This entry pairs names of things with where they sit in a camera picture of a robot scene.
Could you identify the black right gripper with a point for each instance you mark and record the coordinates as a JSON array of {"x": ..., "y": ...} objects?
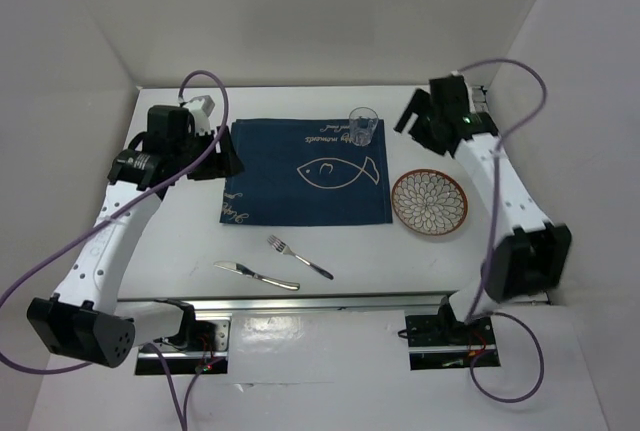
[{"x": 420, "y": 104}]

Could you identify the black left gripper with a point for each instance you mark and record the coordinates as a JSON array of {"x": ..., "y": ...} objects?
[{"x": 231, "y": 162}]

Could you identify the clear drinking glass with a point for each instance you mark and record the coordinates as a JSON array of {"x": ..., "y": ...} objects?
[{"x": 362, "y": 125}]

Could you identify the blue fish placemat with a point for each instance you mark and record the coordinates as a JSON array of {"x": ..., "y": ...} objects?
[{"x": 306, "y": 173}]

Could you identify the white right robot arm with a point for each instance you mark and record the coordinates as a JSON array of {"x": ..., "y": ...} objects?
[{"x": 527, "y": 251}]

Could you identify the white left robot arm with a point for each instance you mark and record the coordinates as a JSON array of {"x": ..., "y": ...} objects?
[{"x": 82, "y": 319}]

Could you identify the patterned ceramic plate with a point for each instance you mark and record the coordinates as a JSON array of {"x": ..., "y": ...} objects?
[{"x": 429, "y": 202}]

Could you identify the silver fork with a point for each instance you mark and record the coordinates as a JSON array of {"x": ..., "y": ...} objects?
[{"x": 282, "y": 248}]

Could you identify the silver table knife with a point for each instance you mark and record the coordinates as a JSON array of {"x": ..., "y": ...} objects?
[{"x": 242, "y": 270}]

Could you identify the front aluminium rail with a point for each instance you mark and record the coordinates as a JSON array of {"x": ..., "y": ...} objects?
[{"x": 410, "y": 303}]

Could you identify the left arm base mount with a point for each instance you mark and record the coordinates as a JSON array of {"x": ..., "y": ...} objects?
[{"x": 206, "y": 352}]

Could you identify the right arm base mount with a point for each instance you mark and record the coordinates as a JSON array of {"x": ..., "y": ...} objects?
[{"x": 432, "y": 347}]

